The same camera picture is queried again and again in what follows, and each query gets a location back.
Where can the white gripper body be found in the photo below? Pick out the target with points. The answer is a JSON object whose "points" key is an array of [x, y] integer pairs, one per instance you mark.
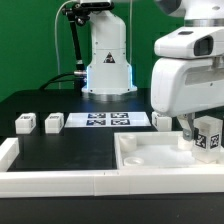
{"points": [[181, 86]]}

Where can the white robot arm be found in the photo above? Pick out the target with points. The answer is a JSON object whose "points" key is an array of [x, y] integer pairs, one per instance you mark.
{"points": [[109, 74]]}

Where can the white fiducial marker sheet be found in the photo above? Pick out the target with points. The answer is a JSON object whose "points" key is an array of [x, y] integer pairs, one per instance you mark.
{"points": [[107, 119]]}

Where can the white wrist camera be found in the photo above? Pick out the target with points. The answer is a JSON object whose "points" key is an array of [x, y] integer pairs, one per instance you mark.
{"points": [[191, 43]]}

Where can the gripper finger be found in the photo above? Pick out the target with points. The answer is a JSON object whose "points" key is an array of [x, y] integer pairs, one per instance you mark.
{"points": [[186, 122]]}

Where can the white U-shaped obstacle fence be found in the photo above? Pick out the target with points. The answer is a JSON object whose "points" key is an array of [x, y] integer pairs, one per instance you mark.
{"points": [[102, 182]]}

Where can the white square tabletop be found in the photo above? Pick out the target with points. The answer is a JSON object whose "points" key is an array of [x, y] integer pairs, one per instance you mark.
{"points": [[161, 150]]}

